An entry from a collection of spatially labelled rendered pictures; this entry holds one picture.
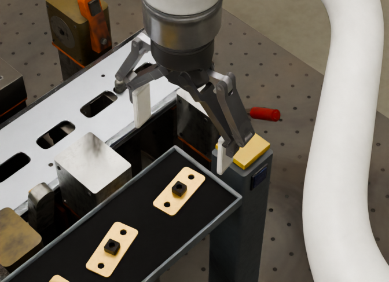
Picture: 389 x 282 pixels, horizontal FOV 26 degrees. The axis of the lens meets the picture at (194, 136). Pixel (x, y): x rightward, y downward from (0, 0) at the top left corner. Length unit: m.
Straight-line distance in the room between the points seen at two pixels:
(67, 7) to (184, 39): 0.75
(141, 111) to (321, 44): 2.03
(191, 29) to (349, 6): 0.17
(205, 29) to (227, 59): 1.12
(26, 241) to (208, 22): 0.52
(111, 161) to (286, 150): 0.63
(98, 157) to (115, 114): 0.22
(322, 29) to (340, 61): 2.33
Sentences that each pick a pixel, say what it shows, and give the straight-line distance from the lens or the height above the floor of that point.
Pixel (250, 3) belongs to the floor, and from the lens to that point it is 3.26.
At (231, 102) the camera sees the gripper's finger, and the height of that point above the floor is 1.41.
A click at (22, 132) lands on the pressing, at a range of 1.53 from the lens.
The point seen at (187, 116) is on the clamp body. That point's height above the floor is 1.02.
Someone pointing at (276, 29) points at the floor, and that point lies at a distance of 3.16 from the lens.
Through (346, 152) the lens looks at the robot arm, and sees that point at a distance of 0.81.
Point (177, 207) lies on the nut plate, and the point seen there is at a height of 1.16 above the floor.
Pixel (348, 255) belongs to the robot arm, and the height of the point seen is 1.50.
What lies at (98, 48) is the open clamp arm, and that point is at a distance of 1.66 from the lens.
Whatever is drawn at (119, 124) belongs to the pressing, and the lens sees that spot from 1.52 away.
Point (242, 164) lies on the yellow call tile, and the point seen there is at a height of 1.16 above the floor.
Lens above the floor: 2.15
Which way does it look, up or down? 50 degrees down
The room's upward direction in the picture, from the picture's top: straight up
